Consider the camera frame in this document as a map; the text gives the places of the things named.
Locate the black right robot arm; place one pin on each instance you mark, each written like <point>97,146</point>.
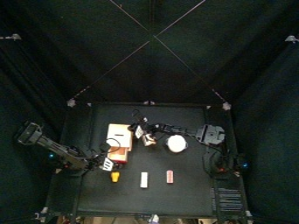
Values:
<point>187,130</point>

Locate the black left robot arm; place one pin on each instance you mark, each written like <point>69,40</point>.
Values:
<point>57,148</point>

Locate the yellow egg sushi toy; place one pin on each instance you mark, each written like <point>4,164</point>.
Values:
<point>115,177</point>

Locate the white rice sushi toy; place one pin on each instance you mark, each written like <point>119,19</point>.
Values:
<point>144,180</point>

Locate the salmon sushi toy pink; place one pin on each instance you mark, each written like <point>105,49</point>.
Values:
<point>169,176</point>

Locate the white round bowl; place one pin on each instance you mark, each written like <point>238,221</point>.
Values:
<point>176,143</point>

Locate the white purple small object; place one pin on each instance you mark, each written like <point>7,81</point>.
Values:
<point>155,218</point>

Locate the white text label sticker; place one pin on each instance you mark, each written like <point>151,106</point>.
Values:
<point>230,199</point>

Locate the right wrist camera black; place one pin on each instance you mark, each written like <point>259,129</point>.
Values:
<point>133,127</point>

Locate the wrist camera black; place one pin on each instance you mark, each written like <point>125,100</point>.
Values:
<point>104,146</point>
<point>133,127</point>

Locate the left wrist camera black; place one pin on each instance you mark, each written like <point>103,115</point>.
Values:
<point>104,146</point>

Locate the grey frame corner bracket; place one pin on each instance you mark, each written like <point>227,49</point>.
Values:
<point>148,102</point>
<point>15,36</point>
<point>225,106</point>
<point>248,215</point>
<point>71,102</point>
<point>40,215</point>
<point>291,38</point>

